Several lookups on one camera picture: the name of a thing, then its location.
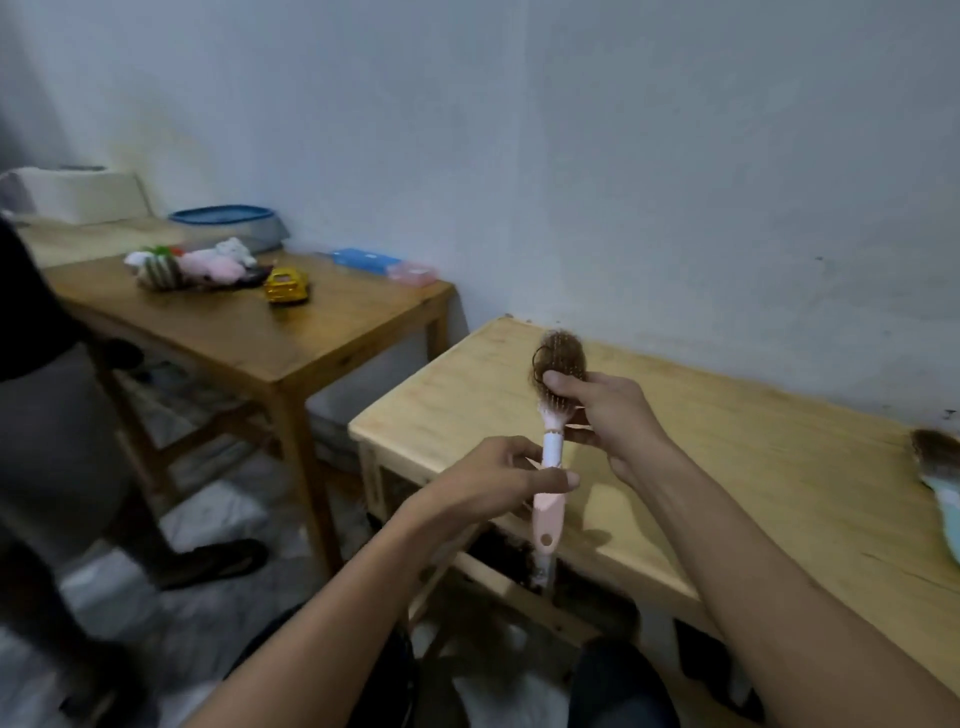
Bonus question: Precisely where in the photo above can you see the white foam block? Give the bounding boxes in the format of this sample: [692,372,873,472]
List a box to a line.
[0,165,156,227]

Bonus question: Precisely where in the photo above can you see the brown hair clump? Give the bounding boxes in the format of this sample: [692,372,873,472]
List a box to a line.
[531,329,588,393]

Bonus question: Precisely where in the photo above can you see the pink plastic box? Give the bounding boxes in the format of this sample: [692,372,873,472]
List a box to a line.
[387,261,439,288]

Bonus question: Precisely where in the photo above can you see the light blue hairbrush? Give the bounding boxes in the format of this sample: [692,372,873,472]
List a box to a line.
[910,429,960,565]

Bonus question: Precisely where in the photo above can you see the person's left forearm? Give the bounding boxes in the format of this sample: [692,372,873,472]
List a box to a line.
[183,510,481,728]

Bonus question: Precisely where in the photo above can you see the pink plush toy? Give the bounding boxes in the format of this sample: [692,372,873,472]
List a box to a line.
[178,250,249,288]

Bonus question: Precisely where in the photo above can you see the light wooden table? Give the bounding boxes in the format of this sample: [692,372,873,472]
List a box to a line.
[348,315,960,699]

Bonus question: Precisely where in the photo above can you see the person's right hand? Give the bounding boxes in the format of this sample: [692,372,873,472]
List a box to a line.
[541,369,678,490]

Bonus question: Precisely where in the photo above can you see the person's right forearm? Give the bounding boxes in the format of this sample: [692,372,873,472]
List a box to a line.
[631,442,960,728]

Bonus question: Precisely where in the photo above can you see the white plush toy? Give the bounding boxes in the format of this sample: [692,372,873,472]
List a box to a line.
[213,237,259,268]

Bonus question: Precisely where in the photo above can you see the yellow toy car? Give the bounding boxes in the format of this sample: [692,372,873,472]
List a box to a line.
[263,267,311,306]

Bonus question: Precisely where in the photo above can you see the striped plush toy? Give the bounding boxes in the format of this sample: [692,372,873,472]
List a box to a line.
[135,252,186,293]

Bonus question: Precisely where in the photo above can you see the pink and white hairbrush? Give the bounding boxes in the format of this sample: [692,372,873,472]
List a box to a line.
[531,352,590,557]

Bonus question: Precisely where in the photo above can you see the person's right leg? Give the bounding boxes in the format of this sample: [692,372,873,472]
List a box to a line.
[567,637,681,728]

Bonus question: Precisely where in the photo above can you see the grey basin with blue lid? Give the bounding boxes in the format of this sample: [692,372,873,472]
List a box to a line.
[168,204,291,254]

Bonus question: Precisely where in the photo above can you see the blue plastic box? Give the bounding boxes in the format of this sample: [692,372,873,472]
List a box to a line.
[328,247,405,276]

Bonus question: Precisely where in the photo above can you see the dark wooden table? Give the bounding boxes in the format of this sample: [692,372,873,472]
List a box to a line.
[41,250,457,580]

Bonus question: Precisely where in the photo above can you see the pale wooden table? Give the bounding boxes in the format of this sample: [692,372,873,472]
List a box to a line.
[13,216,190,270]

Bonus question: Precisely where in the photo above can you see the person's left hand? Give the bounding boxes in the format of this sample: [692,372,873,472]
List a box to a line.
[403,435,582,554]

